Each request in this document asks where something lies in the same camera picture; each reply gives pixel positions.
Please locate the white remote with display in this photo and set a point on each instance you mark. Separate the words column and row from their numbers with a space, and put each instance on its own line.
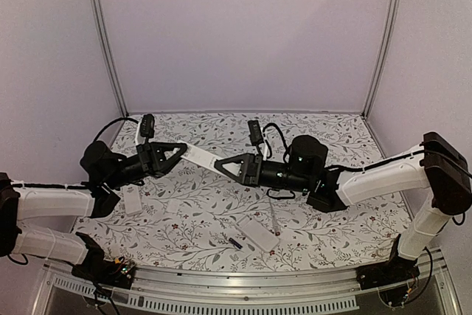
column 200, row 157

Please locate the left aluminium frame post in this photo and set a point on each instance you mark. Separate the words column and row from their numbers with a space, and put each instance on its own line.
column 108, row 58

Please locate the floral tablecloth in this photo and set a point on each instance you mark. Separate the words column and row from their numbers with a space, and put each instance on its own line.
column 196, row 237

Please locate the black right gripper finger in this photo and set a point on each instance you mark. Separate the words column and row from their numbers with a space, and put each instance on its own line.
column 233, row 171
column 240, row 160

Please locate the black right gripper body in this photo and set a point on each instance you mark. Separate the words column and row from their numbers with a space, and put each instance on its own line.
column 254, row 178

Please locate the right aluminium frame post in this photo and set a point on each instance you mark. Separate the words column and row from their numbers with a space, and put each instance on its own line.
column 380, row 62

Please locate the white battery cover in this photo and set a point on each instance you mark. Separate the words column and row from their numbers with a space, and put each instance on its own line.
column 173, row 206

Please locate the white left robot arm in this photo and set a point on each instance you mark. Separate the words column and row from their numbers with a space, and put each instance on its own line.
column 96, row 198

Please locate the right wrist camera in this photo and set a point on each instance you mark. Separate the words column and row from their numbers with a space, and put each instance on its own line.
column 258, row 140

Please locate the purple battery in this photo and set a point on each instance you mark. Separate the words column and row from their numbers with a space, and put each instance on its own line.
column 235, row 243

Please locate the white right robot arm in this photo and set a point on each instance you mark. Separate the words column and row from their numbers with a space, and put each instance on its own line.
column 433, row 164

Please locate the clear handle screwdriver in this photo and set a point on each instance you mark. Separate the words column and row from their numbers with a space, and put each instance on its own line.
column 274, row 221

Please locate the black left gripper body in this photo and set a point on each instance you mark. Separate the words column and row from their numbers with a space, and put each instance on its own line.
column 144, row 153

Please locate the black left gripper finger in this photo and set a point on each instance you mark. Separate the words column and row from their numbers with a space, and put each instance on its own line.
column 167, row 159
column 164, row 147

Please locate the aluminium frame post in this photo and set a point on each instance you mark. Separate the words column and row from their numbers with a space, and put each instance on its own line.
column 380, row 62
column 108, row 58

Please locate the front aluminium rail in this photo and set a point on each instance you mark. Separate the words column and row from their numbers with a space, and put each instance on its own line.
column 316, row 291

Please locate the white remote control back up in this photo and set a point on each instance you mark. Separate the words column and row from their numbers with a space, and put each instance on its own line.
column 257, row 233

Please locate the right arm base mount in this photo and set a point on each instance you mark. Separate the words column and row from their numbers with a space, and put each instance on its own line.
column 393, row 274

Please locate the white remote with green logo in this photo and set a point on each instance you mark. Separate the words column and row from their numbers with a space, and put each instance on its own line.
column 132, row 200

